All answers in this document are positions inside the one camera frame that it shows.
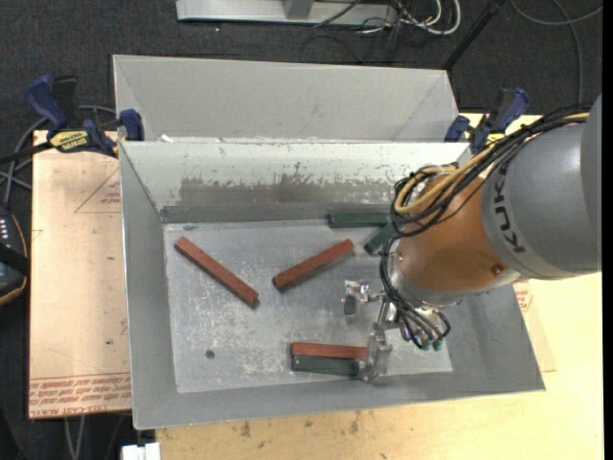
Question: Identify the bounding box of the dark green flat block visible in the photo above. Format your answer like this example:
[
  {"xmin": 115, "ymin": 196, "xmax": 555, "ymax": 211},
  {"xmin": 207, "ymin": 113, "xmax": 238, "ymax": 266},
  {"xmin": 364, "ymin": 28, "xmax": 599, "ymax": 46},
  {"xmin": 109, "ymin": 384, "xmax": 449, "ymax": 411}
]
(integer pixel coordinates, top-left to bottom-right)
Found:
[
  {"xmin": 363, "ymin": 224, "xmax": 397, "ymax": 256},
  {"xmin": 327, "ymin": 211, "xmax": 393, "ymax": 230}
]

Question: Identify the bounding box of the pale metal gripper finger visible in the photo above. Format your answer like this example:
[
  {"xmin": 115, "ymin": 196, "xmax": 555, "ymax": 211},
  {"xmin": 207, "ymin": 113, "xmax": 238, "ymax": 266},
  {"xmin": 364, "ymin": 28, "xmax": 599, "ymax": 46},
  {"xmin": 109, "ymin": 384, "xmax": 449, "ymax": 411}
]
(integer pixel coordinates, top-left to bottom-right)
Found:
[
  {"xmin": 361, "ymin": 330, "xmax": 395, "ymax": 384},
  {"xmin": 342, "ymin": 278, "xmax": 374, "ymax": 317}
]

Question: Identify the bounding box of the brown cardboard board red print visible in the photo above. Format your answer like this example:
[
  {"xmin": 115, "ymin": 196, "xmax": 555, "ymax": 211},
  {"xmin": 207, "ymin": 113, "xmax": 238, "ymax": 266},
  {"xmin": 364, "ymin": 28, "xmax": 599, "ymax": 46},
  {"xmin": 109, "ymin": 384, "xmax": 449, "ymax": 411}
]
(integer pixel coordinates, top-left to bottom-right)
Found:
[{"xmin": 28, "ymin": 129, "xmax": 557, "ymax": 421}]

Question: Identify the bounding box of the red-brown flat block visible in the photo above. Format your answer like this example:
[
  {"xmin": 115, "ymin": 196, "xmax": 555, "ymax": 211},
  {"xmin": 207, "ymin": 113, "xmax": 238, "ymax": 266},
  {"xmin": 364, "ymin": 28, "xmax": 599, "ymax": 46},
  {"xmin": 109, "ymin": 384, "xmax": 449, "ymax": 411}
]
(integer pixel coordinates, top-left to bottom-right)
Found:
[
  {"xmin": 173, "ymin": 235, "xmax": 261, "ymax": 310},
  {"xmin": 289, "ymin": 341, "xmax": 370, "ymax": 361},
  {"xmin": 271, "ymin": 238, "xmax": 356, "ymax": 292}
]

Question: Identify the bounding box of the grey metal bin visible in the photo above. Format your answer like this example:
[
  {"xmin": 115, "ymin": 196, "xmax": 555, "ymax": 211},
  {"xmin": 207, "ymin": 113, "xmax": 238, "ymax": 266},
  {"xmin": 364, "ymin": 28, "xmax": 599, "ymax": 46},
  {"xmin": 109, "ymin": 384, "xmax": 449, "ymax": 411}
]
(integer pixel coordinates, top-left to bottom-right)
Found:
[{"xmin": 112, "ymin": 54, "xmax": 547, "ymax": 431}]

